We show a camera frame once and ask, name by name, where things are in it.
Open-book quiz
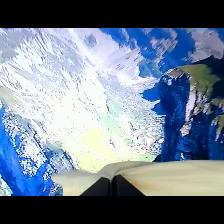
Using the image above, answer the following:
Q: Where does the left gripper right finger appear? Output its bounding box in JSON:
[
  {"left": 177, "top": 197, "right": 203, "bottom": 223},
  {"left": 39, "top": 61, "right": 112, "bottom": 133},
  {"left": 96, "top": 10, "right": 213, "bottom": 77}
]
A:
[{"left": 111, "top": 174, "right": 146, "bottom": 197}]

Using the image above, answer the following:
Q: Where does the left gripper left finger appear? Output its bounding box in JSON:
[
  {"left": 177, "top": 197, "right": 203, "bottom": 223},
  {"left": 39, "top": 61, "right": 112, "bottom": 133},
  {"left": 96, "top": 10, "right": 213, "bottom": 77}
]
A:
[{"left": 79, "top": 176, "right": 111, "bottom": 197}]

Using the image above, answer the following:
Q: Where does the beige T-shirt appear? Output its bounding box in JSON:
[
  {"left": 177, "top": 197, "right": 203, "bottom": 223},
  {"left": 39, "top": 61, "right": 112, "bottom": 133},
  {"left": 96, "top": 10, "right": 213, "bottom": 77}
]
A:
[{"left": 51, "top": 159, "right": 224, "bottom": 197}]

